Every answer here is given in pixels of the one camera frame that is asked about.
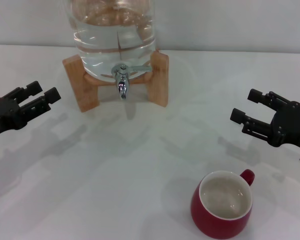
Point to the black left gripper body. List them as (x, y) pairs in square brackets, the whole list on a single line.
[(5, 115)]

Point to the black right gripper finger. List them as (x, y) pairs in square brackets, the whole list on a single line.
[(238, 115), (256, 95)]

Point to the red cup white inside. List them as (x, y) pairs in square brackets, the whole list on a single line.
[(207, 220)]

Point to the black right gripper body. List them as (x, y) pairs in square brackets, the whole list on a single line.
[(292, 125)]

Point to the chrome faucet with lever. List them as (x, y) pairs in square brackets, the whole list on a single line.
[(122, 85)]

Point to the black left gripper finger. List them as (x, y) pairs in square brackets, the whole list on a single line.
[(52, 96), (33, 88)]

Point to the wooden dispenser stand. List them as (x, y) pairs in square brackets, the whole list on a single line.
[(86, 95)]

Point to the clear glass water dispenser jar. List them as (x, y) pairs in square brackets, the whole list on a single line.
[(102, 50)]

